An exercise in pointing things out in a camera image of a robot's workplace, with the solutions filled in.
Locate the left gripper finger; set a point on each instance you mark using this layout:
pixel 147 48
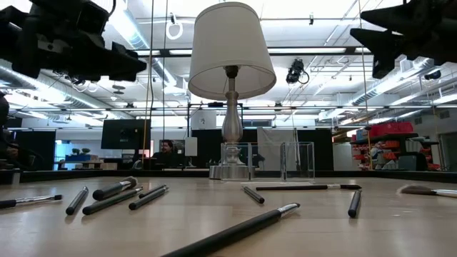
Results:
pixel 125 66
pixel 94 18

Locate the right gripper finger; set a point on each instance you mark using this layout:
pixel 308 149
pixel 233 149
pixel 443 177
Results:
pixel 383 46
pixel 392 16

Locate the slim black makeup brush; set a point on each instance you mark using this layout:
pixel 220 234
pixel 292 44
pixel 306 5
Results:
pixel 292 187
pixel 254 195
pixel 235 232
pixel 148 199
pixel 76 201
pixel 110 201
pixel 151 191
pixel 355 205

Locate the black fan makeup brush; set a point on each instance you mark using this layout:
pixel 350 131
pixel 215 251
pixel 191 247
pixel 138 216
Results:
pixel 416 190

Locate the black brush long silver ferrule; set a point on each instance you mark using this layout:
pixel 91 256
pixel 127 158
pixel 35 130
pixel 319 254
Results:
pixel 32 200

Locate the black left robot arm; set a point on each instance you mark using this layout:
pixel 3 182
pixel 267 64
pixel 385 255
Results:
pixel 12 28

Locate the small black ceiling device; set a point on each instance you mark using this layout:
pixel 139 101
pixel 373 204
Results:
pixel 432 75

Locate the large black display screen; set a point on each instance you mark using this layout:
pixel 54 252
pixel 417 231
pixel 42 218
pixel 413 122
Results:
pixel 125 133

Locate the shelf rack with red bins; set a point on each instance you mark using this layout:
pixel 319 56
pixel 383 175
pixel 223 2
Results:
pixel 389 137

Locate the white hanging sign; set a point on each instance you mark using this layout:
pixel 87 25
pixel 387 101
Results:
pixel 203 120

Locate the person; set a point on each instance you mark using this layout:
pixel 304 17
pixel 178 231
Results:
pixel 7 150
pixel 166 157

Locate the blue box with plants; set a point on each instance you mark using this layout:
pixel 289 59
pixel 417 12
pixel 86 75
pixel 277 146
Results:
pixel 78 157

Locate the white rectangular panel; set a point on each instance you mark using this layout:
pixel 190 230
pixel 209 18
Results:
pixel 191 146

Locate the white shade silver table lamp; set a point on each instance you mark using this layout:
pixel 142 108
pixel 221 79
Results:
pixel 230 46

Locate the clear acrylic organizer box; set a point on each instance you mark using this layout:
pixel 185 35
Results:
pixel 282 160

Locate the white hanging sheet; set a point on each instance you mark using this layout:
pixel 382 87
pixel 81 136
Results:
pixel 271 150

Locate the black hanging camera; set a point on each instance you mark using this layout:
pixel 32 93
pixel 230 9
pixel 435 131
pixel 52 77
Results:
pixel 294 71

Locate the black aluminium rig frame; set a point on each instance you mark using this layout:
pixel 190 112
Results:
pixel 107 175

